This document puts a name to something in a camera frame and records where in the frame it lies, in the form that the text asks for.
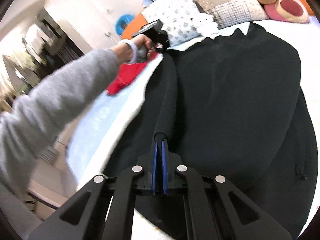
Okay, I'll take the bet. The person's left hand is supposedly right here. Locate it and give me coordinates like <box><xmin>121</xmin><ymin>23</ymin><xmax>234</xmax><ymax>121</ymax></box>
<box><xmin>111</xmin><ymin>34</ymin><xmax>155</xmax><ymax>64</ymax></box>

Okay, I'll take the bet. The pink strawberry bear plush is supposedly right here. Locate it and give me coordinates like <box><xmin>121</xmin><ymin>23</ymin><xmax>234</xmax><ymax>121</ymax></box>
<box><xmin>264</xmin><ymin>0</ymin><xmax>310</xmax><ymax>24</ymax></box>

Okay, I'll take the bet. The beige patchwork pillow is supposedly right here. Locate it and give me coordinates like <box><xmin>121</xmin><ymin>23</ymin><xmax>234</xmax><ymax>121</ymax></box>
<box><xmin>195</xmin><ymin>0</ymin><xmax>268</xmax><ymax>29</ymax></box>

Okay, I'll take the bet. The floral white pillow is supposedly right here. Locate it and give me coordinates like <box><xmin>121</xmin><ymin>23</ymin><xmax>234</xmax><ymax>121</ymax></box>
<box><xmin>142</xmin><ymin>0</ymin><xmax>219</xmax><ymax>47</ymax></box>

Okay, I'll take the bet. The white floral bed blanket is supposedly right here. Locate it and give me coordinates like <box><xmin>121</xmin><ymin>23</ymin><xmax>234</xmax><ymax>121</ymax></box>
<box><xmin>65</xmin><ymin>19</ymin><xmax>320</xmax><ymax>240</ymax></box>

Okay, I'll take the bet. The white bead bracelet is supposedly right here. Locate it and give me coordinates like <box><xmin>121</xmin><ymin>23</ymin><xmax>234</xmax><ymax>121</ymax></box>
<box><xmin>120</xmin><ymin>39</ymin><xmax>139</xmax><ymax>65</ymax></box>

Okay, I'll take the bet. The red garment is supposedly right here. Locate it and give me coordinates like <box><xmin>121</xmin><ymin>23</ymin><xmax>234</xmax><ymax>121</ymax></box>
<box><xmin>106</xmin><ymin>53</ymin><xmax>162</xmax><ymax>96</ymax></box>

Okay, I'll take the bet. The black sweater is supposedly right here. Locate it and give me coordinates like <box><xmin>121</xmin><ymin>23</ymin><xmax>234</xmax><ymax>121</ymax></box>
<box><xmin>104</xmin><ymin>23</ymin><xmax>318</xmax><ymax>239</ymax></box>

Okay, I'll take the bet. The grey sleeved left forearm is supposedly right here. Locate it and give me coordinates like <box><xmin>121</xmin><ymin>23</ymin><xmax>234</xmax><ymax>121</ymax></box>
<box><xmin>1</xmin><ymin>49</ymin><xmax>119</xmax><ymax>198</ymax></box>

